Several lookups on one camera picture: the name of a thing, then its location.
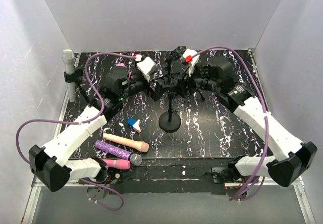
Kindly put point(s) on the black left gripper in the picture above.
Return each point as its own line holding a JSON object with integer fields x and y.
{"x": 159, "y": 90}

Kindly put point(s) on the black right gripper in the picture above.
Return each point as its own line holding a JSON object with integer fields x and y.
{"x": 179, "y": 87}

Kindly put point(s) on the black round-base stand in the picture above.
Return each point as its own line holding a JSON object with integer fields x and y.
{"x": 72, "y": 80}
{"x": 170, "y": 121}

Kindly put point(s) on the black tripod shock-mount stand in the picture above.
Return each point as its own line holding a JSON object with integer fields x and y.
{"x": 170, "y": 66}

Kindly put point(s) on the beige microphone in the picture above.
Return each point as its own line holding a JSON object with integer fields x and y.
{"x": 138, "y": 145}

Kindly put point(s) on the purple glitter microphone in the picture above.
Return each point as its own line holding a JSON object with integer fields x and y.
{"x": 133, "y": 158}

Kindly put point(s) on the pink plastic microphone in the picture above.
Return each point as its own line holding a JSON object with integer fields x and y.
{"x": 120, "y": 164}

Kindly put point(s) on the black tripod microphone stand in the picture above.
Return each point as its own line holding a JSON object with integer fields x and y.
{"x": 193, "y": 92}

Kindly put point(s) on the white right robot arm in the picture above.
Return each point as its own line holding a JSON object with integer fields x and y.
{"x": 290, "y": 156}

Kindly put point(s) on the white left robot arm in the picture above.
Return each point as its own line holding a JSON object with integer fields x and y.
{"x": 51, "y": 164}

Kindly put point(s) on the silver microphone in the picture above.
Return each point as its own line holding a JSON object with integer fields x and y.
{"x": 68, "y": 60}

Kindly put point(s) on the blue and white small block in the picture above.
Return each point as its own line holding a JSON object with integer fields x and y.
{"x": 134, "y": 124}

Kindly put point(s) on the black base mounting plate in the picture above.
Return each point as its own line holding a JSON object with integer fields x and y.
{"x": 174, "y": 175}

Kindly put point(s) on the aluminium frame rail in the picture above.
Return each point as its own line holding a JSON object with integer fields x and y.
{"x": 291, "y": 157}

